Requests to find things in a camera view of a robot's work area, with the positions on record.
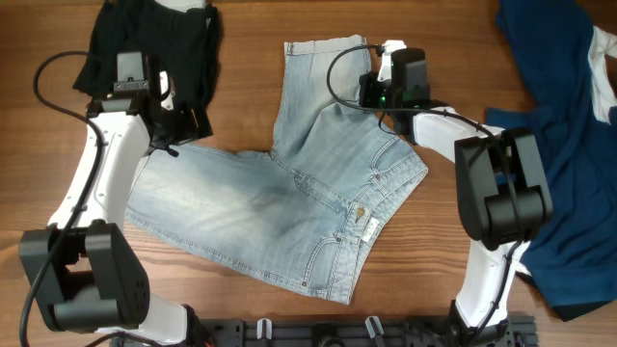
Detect light blue denim shorts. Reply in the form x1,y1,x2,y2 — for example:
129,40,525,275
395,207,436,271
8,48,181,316
126,35,427,304

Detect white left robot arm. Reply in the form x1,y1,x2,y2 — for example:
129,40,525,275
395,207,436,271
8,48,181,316
19,100,214,346

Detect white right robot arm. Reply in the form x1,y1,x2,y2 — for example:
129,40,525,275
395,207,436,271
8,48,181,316
360,72,553,339

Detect folded black garment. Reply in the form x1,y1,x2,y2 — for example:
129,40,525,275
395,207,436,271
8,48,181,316
73,0,221,141

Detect blue and white shirt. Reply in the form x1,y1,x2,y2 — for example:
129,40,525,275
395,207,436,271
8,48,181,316
486,0,616,322

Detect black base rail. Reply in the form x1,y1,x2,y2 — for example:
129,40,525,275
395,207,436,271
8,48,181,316
109,315,537,347

